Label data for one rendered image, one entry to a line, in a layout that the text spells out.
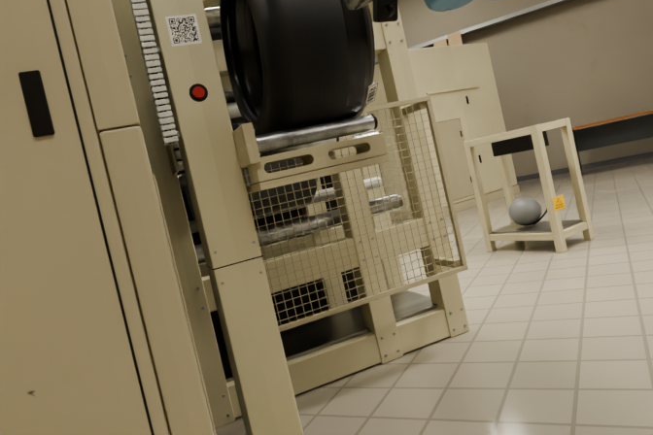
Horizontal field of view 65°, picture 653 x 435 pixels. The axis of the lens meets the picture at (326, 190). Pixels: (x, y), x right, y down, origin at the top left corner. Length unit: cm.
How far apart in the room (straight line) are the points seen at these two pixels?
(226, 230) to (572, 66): 763
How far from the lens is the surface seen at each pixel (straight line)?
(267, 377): 141
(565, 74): 860
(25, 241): 67
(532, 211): 368
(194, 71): 137
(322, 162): 129
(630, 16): 867
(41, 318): 68
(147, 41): 139
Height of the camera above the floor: 79
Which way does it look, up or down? 2 degrees down
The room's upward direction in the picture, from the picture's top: 13 degrees counter-clockwise
